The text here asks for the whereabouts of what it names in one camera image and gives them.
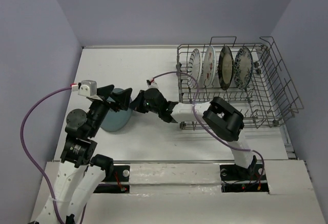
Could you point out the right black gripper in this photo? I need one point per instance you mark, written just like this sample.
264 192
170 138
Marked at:
137 102

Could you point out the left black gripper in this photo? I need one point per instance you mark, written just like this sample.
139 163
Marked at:
122 98

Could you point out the plain teal plate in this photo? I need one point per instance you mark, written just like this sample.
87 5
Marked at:
114 121

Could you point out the blue striped white plate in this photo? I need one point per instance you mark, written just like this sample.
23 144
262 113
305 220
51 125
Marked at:
195 65

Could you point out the watermelon pattern plate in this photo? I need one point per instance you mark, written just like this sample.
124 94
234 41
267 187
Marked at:
209 65

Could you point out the dark brown rimmed plate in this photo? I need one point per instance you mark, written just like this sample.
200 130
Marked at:
225 68

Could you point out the blue floral plate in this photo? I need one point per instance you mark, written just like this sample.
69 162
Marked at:
243 68

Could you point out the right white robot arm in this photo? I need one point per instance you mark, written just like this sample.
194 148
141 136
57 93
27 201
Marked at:
222 118

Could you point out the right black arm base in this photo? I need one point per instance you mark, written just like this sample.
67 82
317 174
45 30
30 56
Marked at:
235 179

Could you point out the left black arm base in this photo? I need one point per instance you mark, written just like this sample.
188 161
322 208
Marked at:
116 183

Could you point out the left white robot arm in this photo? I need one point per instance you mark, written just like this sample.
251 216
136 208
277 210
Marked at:
80 170

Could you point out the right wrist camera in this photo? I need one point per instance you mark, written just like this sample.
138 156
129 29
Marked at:
151 83

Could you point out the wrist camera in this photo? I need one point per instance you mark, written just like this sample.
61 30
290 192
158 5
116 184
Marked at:
86 88
151 83

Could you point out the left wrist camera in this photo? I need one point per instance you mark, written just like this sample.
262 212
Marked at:
86 88

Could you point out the grey wire dish rack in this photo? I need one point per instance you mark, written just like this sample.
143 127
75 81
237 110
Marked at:
270 99

